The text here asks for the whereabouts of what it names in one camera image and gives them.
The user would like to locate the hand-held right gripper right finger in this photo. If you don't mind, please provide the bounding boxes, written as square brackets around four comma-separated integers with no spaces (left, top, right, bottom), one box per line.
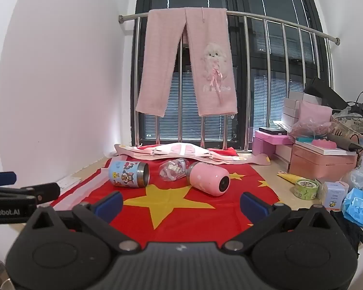
[223,191,337,253]

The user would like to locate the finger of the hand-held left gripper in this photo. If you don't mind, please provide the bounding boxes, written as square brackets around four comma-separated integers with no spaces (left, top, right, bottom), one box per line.
[0,172,17,185]
[0,183,61,205]

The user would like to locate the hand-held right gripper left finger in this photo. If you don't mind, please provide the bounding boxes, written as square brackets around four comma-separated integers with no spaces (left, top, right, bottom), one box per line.
[27,191,141,253]

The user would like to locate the blue cartoon print cup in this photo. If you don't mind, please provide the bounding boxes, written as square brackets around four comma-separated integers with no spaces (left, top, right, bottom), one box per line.
[109,161,151,189]

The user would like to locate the pink cup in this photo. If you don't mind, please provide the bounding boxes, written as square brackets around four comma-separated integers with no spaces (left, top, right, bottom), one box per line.
[186,162,231,198]

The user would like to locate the yellow tube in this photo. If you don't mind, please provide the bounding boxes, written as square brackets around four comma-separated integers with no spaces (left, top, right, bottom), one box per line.
[277,171,301,185]

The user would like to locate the green tape roll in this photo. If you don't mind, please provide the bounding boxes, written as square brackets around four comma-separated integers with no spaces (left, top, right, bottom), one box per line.
[293,179,319,201]

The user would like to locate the red flag cloth yellow stars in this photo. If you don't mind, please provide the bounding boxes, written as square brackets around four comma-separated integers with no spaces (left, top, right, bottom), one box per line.
[53,146,282,249]

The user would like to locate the clear plastic bottle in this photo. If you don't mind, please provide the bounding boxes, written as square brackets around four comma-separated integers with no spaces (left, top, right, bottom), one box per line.
[159,158,191,182]

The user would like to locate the large pink box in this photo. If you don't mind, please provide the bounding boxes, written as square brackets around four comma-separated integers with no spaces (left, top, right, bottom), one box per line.
[288,144,358,184]

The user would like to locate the flat black box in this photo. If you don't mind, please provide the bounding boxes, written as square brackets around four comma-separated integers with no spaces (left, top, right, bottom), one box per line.
[258,127,288,136]

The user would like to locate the small white carton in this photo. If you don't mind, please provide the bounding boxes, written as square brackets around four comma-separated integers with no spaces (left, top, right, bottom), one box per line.
[322,181,349,211]

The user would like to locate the pink white printed cloth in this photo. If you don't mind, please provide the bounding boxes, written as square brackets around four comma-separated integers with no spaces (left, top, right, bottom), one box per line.
[114,143,272,166]

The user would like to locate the flat white box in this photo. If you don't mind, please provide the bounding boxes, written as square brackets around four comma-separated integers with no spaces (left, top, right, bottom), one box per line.
[295,140,357,157]

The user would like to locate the pink sponge piece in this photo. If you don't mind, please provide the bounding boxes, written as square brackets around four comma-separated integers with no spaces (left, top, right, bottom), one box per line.
[311,139,338,150]

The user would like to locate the black cloth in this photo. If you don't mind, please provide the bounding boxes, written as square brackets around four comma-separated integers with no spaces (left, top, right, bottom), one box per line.
[330,210,363,255]

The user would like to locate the stack of white boxes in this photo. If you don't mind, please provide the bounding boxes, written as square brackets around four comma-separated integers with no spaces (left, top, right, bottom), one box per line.
[282,94,321,131]

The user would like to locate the pink plastic bag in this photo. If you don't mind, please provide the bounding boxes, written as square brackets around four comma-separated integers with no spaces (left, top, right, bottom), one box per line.
[287,101,334,141]

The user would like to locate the blue wipes packet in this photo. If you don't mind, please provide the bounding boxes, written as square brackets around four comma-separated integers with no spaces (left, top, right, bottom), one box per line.
[342,188,363,228]

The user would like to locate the white plastic bag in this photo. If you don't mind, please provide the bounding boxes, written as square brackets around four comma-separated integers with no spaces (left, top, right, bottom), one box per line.
[346,167,363,193]

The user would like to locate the patterned tote bag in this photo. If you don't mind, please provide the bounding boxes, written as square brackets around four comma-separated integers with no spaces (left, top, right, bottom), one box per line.
[329,109,363,152]

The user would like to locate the black bag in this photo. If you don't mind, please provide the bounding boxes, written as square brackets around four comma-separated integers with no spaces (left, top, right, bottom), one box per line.
[304,77,349,111]

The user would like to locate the pink pants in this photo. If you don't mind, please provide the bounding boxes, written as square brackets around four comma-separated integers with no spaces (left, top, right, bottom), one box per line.
[136,7,238,118]

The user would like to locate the metal window railing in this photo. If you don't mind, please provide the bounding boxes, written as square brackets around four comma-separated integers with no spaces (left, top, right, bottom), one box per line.
[118,10,341,155]

